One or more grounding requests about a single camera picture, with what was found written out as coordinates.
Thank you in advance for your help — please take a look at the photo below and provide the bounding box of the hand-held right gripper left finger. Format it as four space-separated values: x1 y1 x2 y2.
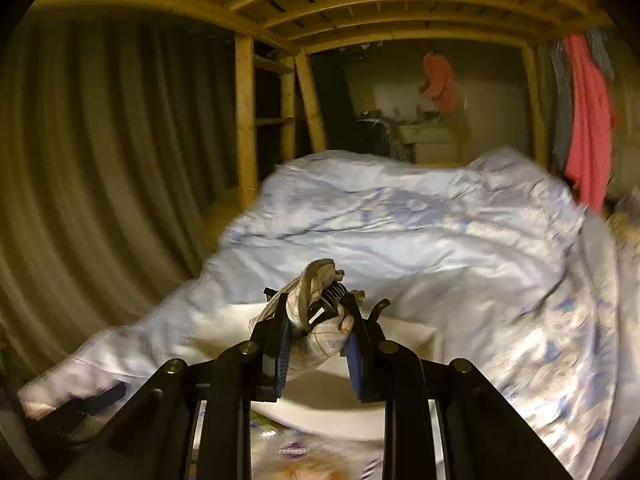
57 287 293 480

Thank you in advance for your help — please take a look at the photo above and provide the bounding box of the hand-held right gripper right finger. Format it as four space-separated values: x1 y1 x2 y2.
340 292 576 480

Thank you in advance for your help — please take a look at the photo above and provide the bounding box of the plaid cloth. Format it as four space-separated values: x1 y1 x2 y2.
250 258 356 381

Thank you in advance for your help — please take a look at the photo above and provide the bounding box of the white fabric tote bag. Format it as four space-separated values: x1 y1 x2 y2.
192 300 443 443

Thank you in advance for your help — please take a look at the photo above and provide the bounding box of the black hair clip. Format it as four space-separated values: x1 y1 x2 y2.
307 282 392 331

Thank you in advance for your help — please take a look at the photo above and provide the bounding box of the clear pastry packet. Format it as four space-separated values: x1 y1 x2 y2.
250 410 383 480

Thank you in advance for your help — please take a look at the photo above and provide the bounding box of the blue white floral blanket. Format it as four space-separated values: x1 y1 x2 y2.
17 147 640 480

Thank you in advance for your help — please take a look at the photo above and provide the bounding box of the dark chair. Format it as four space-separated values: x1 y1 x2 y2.
357 115 401 163

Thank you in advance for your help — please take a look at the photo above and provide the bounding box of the wooden ladder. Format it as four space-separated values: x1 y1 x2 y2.
252 52 297 161

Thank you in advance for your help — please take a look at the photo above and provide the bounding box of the green curtain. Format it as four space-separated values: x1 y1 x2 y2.
0 15 261 396

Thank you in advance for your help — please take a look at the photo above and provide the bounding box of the orange hanging towel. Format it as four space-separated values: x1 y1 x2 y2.
419 51 460 115

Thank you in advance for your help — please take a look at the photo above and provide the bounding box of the pink red hanging garment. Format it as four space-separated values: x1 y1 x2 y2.
562 34 617 216

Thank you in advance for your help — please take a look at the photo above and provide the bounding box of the blue grey hanging garment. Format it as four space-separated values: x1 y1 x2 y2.
587 30 616 81

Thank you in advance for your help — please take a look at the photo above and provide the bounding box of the wooden bunk bed frame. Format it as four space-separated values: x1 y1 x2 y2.
30 0 616 211

